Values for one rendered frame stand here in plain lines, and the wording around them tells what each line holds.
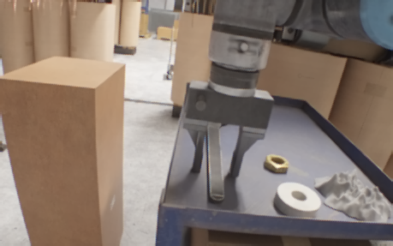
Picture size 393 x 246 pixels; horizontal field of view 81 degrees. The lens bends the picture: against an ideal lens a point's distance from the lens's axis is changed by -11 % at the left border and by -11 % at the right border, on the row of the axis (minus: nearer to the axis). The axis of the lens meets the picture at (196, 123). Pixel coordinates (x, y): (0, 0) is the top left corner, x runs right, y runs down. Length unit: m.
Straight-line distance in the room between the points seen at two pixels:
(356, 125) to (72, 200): 1.21
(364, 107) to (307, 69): 0.35
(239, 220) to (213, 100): 0.17
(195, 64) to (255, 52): 2.29
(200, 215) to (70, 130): 0.54
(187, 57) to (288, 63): 1.70
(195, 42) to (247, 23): 2.26
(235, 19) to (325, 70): 0.80
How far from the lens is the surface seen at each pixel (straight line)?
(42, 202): 1.02
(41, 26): 2.99
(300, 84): 1.08
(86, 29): 2.79
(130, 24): 6.50
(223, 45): 0.36
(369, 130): 1.34
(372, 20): 0.28
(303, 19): 0.39
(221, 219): 0.35
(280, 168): 0.52
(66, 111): 0.78
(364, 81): 1.28
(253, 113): 0.40
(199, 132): 0.42
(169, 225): 0.36
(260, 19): 0.35
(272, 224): 0.37
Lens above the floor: 1.13
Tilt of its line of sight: 23 degrees down
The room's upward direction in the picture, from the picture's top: 9 degrees clockwise
